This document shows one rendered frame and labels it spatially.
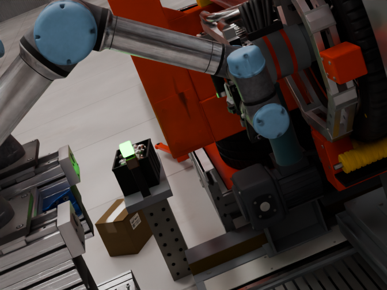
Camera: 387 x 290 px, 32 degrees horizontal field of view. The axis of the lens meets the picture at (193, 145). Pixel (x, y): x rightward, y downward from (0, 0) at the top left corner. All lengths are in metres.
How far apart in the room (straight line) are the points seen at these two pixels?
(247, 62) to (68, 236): 0.58
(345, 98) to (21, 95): 0.80
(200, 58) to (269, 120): 0.22
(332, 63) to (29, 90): 0.69
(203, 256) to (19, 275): 1.06
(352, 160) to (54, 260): 0.85
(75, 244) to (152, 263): 1.37
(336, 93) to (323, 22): 0.18
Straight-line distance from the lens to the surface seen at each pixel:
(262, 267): 2.46
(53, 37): 1.33
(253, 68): 1.41
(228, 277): 2.48
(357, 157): 1.94
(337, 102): 1.74
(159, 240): 2.67
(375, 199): 2.34
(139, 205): 2.39
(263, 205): 2.31
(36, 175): 2.08
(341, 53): 1.62
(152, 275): 2.87
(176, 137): 2.39
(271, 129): 1.43
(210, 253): 2.56
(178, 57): 1.51
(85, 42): 1.33
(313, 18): 1.68
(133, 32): 1.49
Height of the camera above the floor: 1.34
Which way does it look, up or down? 19 degrees down
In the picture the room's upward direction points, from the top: 22 degrees counter-clockwise
